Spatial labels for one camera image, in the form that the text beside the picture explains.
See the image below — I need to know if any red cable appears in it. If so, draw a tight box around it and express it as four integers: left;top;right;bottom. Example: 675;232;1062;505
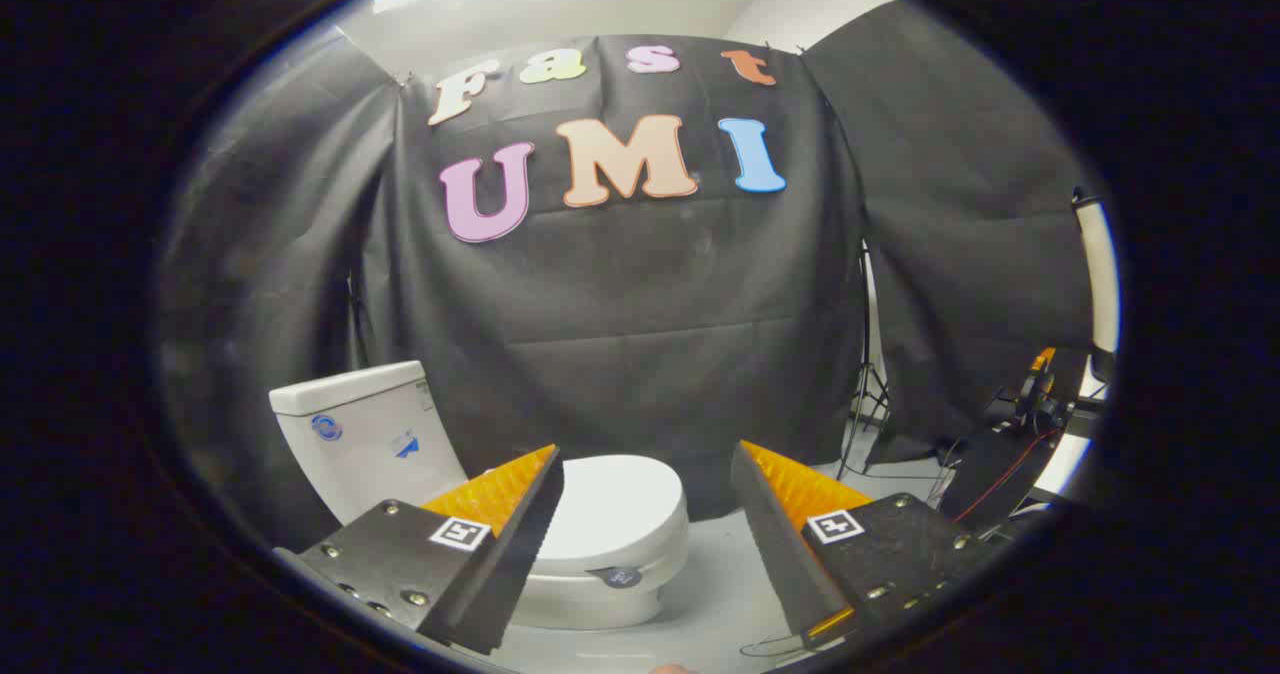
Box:
955;429;1061;525

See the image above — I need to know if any black backdrop cloth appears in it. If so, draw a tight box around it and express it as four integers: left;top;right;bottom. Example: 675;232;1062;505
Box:
160;0;1096;555

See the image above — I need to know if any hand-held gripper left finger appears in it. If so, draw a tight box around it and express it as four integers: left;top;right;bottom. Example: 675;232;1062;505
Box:
272;444;566;655

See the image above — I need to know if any white lamp panel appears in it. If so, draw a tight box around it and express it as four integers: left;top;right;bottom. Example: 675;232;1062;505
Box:
1072;189;1119;385

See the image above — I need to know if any white toilet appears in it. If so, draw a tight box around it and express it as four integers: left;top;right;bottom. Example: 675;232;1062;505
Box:
268;360;691;631

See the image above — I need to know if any black and orange device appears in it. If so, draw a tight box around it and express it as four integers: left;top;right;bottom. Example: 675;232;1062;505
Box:
985;347;1106;445

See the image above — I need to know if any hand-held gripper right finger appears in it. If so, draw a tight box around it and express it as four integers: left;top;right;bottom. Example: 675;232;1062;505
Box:
730;440;1001;650

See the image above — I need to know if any black tripod light stand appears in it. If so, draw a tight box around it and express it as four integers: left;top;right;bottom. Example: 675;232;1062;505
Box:
838;239;891;480

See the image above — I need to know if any white toilet lid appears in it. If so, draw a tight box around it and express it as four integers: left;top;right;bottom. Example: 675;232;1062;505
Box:
535;454;691;592

